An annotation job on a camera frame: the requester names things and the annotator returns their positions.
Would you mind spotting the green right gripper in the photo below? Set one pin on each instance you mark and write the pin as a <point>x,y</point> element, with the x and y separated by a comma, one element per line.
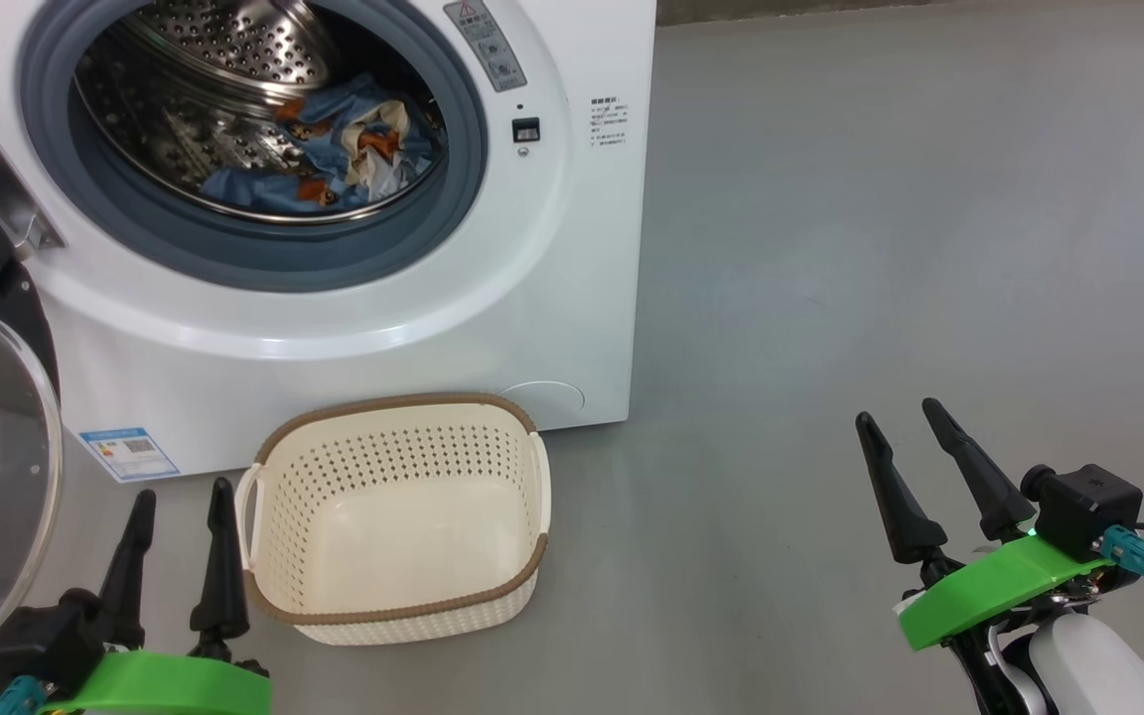
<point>989,586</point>

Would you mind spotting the grey warning sticker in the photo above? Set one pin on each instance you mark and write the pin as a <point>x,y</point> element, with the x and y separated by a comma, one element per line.
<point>488,45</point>

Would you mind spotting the blue cartoon print garment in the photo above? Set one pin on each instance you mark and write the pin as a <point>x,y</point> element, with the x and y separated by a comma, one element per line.
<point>264,189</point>

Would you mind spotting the blue energy label sticker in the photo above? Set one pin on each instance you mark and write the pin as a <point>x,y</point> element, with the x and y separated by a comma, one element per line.
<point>130,455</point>

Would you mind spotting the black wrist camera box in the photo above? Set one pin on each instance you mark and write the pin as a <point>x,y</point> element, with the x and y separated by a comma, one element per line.
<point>36,641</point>
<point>1088,506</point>

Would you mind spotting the white front-load washing machine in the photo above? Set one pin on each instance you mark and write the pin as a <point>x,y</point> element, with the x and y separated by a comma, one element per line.
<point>532,298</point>

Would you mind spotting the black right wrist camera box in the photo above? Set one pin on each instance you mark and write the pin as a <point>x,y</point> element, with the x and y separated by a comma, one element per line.
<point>1088,506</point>

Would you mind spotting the black text instruction sticker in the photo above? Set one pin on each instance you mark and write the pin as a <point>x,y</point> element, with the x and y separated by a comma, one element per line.
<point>609,122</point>

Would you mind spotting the round drain filter cover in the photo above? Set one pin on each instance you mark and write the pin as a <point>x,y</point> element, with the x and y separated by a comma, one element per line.
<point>552,397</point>

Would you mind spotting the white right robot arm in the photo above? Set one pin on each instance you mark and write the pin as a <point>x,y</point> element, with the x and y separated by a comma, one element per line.
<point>1098,665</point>

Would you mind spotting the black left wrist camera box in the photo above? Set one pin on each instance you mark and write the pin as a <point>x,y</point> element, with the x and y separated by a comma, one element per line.
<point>36,641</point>

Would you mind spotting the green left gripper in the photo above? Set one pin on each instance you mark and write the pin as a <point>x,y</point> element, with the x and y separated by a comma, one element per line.
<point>165,685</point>

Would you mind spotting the cream perforated laundry basket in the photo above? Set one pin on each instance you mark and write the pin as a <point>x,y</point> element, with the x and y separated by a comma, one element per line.
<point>403,616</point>

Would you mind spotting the steel perforated washer drum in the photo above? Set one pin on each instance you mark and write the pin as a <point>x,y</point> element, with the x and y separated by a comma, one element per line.
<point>195,109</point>

